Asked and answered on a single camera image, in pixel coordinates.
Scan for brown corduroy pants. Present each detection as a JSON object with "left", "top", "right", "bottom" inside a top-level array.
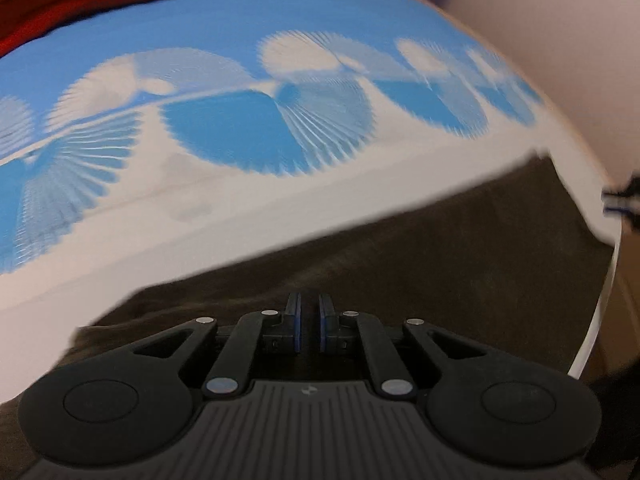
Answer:
[{"left": 0, "top": 152, "right": 621, "bottom": 480}]

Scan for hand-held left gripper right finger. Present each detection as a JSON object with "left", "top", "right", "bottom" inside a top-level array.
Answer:
[{"left": 318, "top": 292, "right": 489, "bottom": 400}]

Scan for blue and white printed bed sheet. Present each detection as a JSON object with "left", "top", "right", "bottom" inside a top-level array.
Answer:
[{"left": 0, "top": 0, "right": 623, "bottom": 376}]

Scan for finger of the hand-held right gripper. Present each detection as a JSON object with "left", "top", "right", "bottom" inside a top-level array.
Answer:
[{"left": 601, "top": 172, "right": 640, "bottom": 223}]

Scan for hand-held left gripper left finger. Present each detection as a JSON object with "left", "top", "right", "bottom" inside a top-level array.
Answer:
[{"left": 132, "top": 292, "right": 303, "bottom": 400}]

